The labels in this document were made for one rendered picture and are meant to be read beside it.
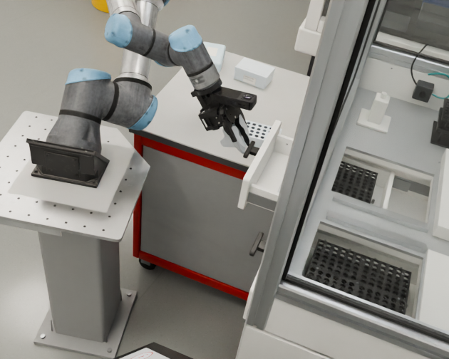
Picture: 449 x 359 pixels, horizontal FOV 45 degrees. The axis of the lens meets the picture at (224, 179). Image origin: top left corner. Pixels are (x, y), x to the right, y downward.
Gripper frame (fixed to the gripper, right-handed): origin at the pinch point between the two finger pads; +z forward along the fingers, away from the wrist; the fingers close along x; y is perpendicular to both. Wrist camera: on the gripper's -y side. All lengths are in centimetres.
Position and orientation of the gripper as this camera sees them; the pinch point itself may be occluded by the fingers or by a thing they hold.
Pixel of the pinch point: (246, 144)
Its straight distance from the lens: 148.2
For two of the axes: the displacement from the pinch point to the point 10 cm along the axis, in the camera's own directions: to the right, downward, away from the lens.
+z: 4.3, 7.9, 4.4
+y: -8.3, 1.5, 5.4
